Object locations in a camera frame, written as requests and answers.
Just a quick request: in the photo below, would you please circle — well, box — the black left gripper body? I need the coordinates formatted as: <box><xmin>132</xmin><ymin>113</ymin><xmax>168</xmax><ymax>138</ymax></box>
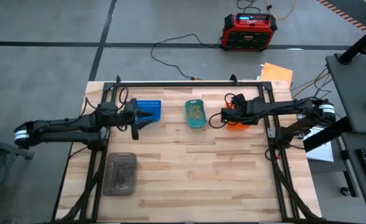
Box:
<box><xmin>97</xmin><ymin>98</ymin><xmax>139</xmax><ymax>129</ymax></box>

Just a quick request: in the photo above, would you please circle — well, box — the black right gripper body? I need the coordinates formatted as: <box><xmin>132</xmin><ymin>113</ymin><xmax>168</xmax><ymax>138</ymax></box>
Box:
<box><xmin>221</xmin><ymin>96</ymin><xmax>266</xmax><ymax>126</ymax></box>

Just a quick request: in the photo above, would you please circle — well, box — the yellow rubber band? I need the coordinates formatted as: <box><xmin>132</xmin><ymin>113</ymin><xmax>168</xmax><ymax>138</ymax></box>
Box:
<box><xmin>187</xmin><ymin>105</ymin><xmax>202</xmax><ymax>120</ymax></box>
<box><xmin>188</xmin><ymin>107</ymin><xmax>204</xmax><ymax>121</ymax></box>

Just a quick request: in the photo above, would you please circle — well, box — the green plastic basket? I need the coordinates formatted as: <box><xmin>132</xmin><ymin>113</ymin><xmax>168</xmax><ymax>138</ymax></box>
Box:
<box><xmin>185</xmin><ymin>98</ymin><xmax>208</xmax><ymax>129</ymax></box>

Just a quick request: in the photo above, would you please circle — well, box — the dark brown rubber band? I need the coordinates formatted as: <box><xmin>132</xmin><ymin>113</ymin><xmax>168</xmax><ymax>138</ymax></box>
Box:
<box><xmin>114</xmin><ymin>166</ymin><xmax>136</xmax><ymax>186</ymax></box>

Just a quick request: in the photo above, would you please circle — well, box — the blue plastic basket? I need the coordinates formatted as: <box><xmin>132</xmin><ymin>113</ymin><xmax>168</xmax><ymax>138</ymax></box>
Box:
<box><xmin>135</xmin><ymin>99</ymin><xmax>162</xmax><ymax>122</ymax></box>

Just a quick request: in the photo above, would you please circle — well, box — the orange plastic basket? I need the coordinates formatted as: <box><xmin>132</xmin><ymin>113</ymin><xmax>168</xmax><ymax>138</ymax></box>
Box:
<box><xmin>225</xmin><ymin>101</ymin><xmax>252</xmax><ymax>131</ymax></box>

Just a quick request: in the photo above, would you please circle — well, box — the grey translucent plastic basket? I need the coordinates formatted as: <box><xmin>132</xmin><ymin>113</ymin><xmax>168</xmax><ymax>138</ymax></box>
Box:
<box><xmin>101</xmin><ymin>151</ymin><xmax>139</xmax><ymax>197</ymax></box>

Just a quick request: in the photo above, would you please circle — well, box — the orange paper folder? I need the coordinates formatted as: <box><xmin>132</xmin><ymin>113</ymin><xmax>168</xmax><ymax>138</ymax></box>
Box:
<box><xmin>260</xmin><ymin>62</ymin><xmax>295</xmax><ymax>88</ymax></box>

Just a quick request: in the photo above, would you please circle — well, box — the red portable power station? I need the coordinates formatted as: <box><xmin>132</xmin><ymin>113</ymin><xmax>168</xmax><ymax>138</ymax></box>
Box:
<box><xmin>221</xmin><ymin>12</ymin><xmax>278</xmax><ymax>52</ymax></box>

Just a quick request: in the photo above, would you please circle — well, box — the black stand bar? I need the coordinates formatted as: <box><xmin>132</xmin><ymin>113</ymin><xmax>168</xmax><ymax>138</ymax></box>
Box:
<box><xmin>303</xmin><ymin>116</ymin><xmax>348</xmax><ymax>153</ymax></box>

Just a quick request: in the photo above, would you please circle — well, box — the white paper sheet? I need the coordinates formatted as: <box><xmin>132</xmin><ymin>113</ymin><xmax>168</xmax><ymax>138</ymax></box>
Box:
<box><xmin>305</xmin><ymin>126</ymin><xmax>335</xmax><ymax>162</ymax></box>

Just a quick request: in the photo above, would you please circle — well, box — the grey side desk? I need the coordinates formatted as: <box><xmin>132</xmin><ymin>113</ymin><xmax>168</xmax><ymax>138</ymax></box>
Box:
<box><xmin>325</xmin><ymin>53</ymin><xmax>366</xmax><ymax>133</ymax></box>

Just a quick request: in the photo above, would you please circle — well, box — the grey desk shelf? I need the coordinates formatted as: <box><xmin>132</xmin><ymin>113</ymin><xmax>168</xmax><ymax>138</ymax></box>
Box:
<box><xmin>341</xmin><ymin>132</ymin><xmax>366</xmax><ymax>210</ymax></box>

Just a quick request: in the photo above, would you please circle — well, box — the grey metal stand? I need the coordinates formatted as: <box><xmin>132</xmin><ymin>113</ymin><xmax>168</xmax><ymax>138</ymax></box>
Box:
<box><xmin>0</xmin><ymin>126</ymin><xmax>35</xmax><ymax>224</ymax></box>

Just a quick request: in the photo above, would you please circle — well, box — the black stand pole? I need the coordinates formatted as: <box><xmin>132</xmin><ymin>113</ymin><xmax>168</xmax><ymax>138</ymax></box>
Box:
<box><xmin>339</xmin><ymin>27</ymin><xmax>366</xmax><ymax>65</ymax></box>

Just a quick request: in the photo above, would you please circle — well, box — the orange black striped strip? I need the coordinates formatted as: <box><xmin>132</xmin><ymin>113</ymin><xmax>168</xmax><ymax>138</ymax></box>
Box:
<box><xmin>318</xmin><ymin>0</ymin><xmax>366</xmax><ymax>32</ymax></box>

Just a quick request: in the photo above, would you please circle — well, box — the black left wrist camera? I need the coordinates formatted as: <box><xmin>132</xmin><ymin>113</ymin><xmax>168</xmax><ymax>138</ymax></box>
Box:
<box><xmin>130</xmin><ymin>123</ymin><xmax>140</xmax><ymax>141</ymax></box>

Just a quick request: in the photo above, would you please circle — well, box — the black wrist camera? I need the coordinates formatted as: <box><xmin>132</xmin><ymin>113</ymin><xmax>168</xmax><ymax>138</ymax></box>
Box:
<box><xmin>130</xmin><ymin>123</ymin><xmax>140</xmax><ymax>141</ymax></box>
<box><xmin>232</xmin><ymin>93</ymin><xmax>248</xmax><ymax>108</ymax></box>

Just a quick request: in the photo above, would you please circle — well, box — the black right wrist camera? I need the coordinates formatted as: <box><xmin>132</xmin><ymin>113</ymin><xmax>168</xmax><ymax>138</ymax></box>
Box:
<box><xmin>232</xmin><ymin>93</ymin><xmax>248</xmax><ymax>108</ymax></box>

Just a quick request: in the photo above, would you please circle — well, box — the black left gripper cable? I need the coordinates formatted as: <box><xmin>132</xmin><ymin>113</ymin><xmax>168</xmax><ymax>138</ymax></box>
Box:
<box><xmin>119</xmin><ymin>86</ymin><xmax>129</xmax><ymax>105</ymax></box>

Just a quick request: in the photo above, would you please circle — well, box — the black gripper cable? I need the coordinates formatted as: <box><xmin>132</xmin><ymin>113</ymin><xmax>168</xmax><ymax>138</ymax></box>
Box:
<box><xmin>119</xmin><ymin>86</ymin><xmax>129</xmax><ymax>105</ymax></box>
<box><xmin>208</xmin><ymin>92</ymin><xmax>233</xmax><ymax>129</ymax></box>

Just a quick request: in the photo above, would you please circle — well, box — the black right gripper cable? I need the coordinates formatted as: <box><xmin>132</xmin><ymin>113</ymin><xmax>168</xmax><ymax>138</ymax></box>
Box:
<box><xmin>208</xmin><ymin>92</ymin><xmax>233</xmax><ymax>129</ymax></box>

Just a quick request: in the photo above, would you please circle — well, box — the black power cable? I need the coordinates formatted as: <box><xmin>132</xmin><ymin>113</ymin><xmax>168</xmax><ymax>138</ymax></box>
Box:
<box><xmin>150</xmin><ymin>33</ymin><xmax>224</xmax><ymax>81</ymax></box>

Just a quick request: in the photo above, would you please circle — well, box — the tan desk cable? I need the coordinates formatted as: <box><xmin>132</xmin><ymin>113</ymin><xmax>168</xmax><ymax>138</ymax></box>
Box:
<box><xmin>291</xmin><ymin>72</ymin><xmax>331</xmax><ymax>100</ymax></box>

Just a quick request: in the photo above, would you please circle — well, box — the black desk cable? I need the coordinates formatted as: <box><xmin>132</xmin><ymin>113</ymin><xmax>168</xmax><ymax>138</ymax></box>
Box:
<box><xmin>308</xmin><ymin>67</ymin><xmax>333</xmax><ymax>100</ymax></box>

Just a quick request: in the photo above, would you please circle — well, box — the yellow floor cable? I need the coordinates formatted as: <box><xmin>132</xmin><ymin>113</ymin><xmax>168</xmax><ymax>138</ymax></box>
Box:
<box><xmin>265</xmin><ymin>0</ymin><xmax>297</xmax><ymax>21</ymax></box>

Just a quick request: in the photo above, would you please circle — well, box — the black floor cable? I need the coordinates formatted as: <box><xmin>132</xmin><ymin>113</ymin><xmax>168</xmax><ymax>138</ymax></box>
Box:
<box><xmin>236</xmin><ymin>0</ymin><xmax>262</xmax><ymax>15</ymax></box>

